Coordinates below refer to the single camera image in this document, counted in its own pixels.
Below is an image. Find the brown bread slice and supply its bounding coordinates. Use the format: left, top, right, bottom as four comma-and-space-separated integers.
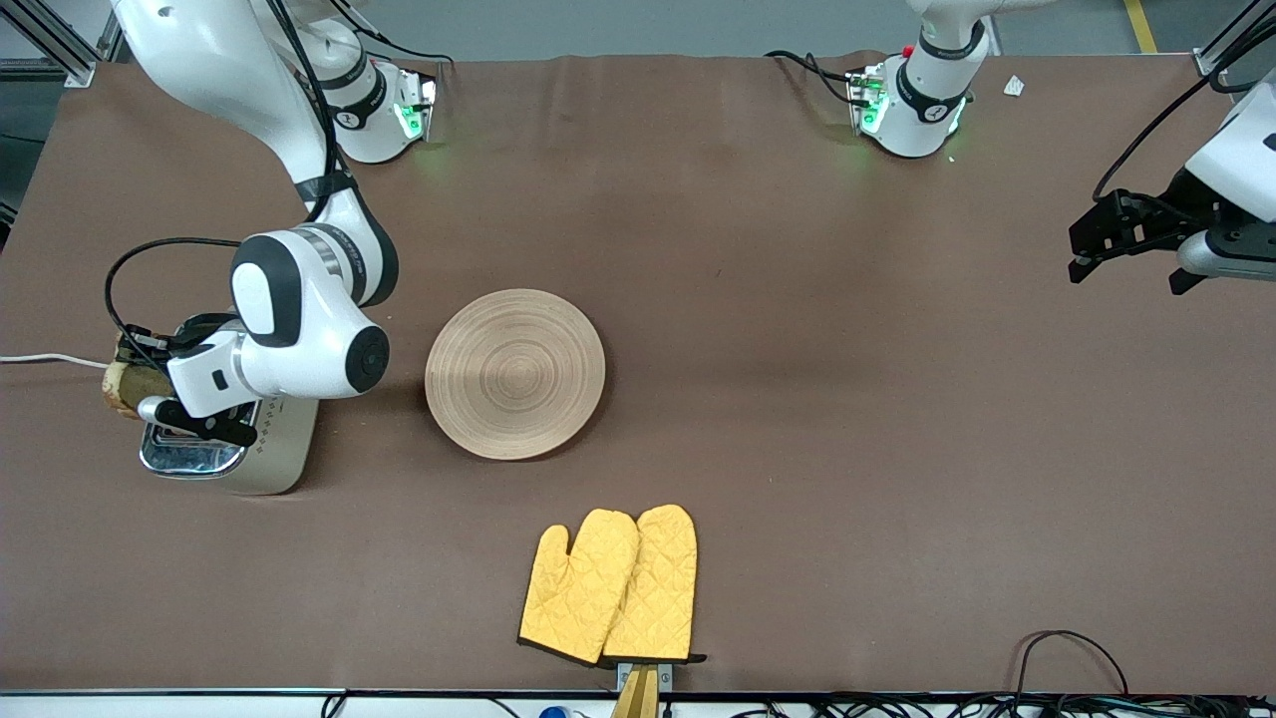
102, 359, 178, 420

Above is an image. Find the round wooden plate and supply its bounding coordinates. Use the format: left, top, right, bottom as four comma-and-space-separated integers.
424, 289, 607, 463

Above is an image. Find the beige chrome two-slot toaster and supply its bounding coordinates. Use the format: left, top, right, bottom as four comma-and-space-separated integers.
140, 395, 322, 497

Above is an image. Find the brown table cover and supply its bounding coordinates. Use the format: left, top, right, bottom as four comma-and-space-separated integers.
0, 52, 1276, 694

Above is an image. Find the yellow quilted mitt with thumb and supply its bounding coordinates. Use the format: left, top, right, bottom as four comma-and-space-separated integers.
517, 509, 641, 667

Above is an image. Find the yellow quilted oven mitt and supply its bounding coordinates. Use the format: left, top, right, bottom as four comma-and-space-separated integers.
603, 504, 709, 666

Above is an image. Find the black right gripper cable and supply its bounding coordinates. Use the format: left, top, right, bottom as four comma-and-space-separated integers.
105, 0, 345, 365

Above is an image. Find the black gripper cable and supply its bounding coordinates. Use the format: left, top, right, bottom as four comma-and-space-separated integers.
1092, 15, 1276, 205
105, 0, 345, 365

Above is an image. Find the white toaster power cord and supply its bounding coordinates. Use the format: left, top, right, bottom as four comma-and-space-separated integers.
0, 353, 109, 370

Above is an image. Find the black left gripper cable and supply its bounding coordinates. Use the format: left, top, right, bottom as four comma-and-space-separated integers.
1092, 15, 1276, 205

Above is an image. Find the aluminium frame post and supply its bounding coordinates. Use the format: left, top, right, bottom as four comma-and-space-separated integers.
1194, 0, 1276, 78
0, 0, 136, 89

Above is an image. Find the black left arm base cable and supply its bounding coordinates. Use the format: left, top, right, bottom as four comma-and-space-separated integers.
765, 50, 860, 107

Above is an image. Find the black arm base cable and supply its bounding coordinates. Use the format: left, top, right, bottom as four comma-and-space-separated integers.
349, 25, 455, 101
765, 50, 860, 107

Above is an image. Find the black right arm base cable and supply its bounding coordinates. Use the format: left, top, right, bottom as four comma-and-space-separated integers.
349, 25, 455, 101

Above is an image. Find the looped black cable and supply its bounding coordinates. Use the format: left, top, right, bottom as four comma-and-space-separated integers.
1015, 630, 1130, 699

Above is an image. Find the wooden clamp with metal bracket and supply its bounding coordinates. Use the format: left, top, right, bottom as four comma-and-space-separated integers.
611, 661, 674, 718

